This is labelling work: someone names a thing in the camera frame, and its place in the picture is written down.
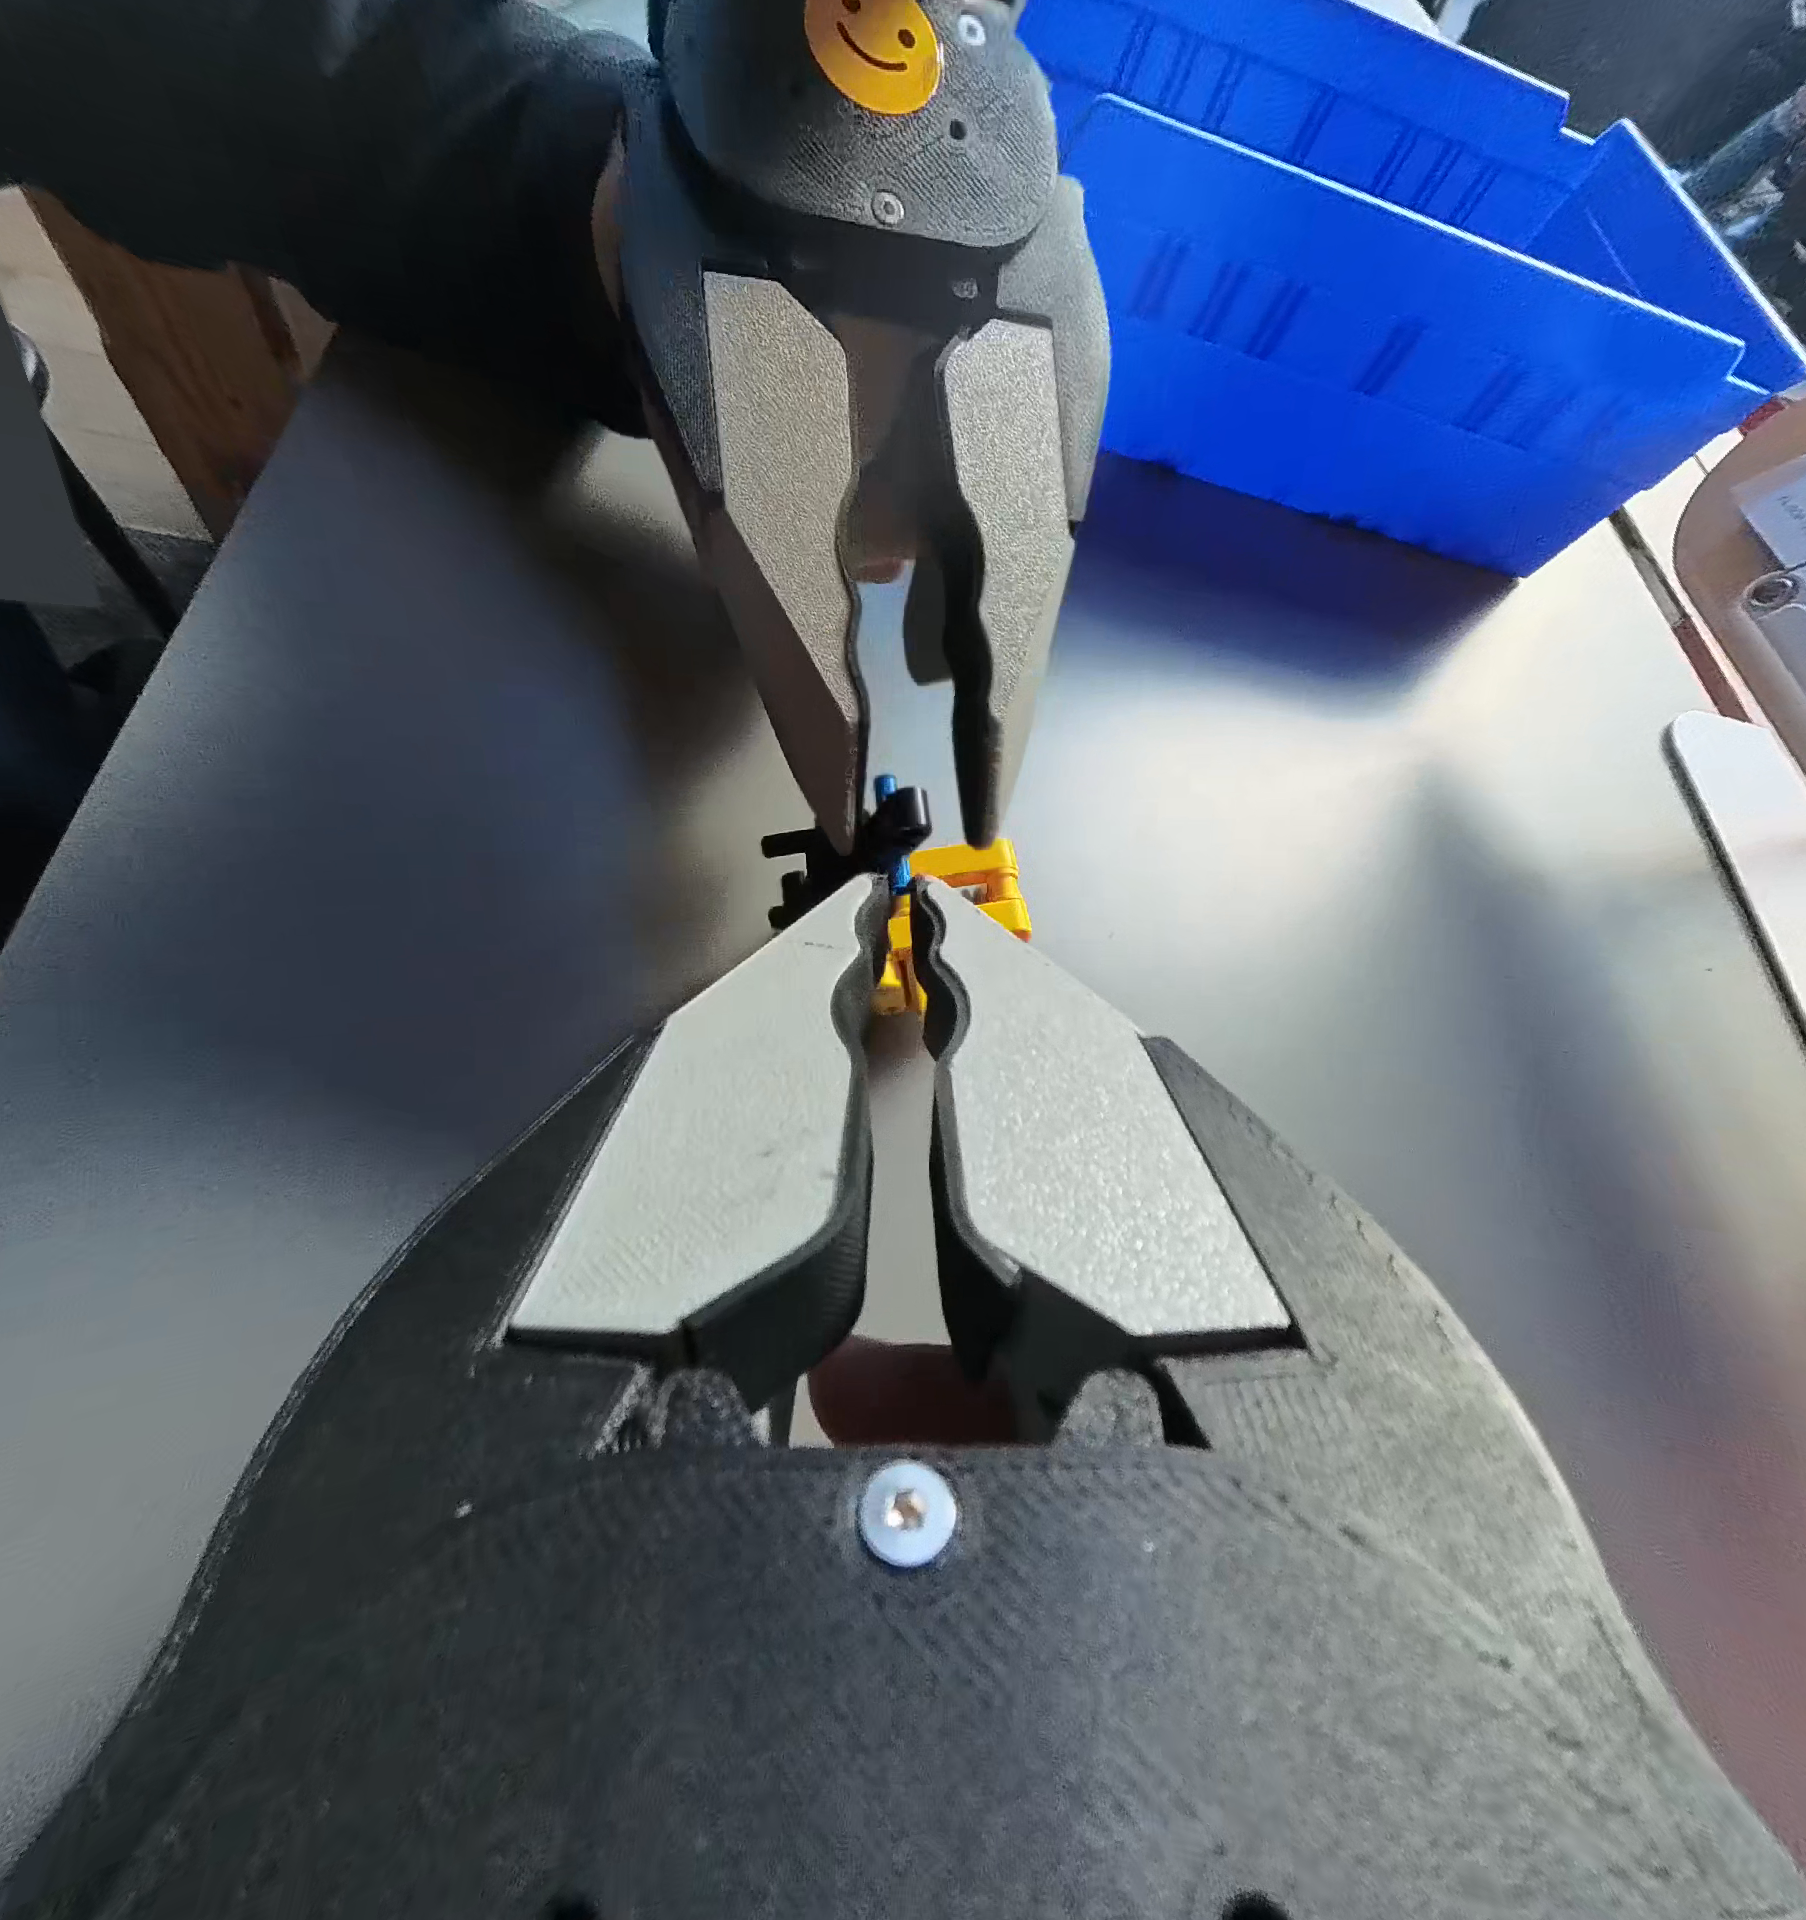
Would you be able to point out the black lego connector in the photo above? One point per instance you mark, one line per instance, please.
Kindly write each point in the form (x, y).
(900, 818)

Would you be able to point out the person's left hand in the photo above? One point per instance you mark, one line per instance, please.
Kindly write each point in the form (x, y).
(878, 542)

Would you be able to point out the wooden cabinet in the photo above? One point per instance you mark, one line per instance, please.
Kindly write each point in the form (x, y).
(168, 362)

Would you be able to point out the brown tray with metal block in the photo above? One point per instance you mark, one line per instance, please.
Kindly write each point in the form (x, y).
(1722, 496)

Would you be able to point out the person's dark clothing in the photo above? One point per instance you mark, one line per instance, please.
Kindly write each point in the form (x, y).
(17, 782)

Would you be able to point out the person's left forearm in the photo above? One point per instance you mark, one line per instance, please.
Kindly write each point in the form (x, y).
(316, 148)

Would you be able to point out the white flat board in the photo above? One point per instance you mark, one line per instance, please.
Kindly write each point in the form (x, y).
(1786, 901)

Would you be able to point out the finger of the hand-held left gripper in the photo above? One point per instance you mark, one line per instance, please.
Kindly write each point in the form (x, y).
(1015, 496)
(783, 496)

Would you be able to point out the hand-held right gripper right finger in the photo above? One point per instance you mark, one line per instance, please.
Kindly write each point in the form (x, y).
(1095, 1185)

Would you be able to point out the blue plastic bin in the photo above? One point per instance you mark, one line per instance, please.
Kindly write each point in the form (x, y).
(1368, 332)

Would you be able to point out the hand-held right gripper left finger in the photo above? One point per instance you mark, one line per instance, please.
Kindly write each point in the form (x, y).
(708, 1185)

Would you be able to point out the yellow lego assembly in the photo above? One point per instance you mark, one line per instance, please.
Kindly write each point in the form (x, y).
(980, 877)

